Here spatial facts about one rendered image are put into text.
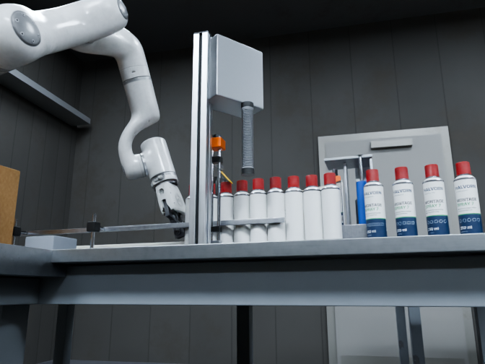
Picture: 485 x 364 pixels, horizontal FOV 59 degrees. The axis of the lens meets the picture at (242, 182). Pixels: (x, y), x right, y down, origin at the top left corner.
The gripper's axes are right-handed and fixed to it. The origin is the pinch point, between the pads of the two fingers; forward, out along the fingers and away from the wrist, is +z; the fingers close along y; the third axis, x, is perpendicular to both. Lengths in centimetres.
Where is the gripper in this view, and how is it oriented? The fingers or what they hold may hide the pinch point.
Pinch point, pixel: (179, 231)
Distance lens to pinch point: 134.3
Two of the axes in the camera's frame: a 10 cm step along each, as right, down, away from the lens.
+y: 3.0, 2.2, 9.3
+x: -9.0, 4.0, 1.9
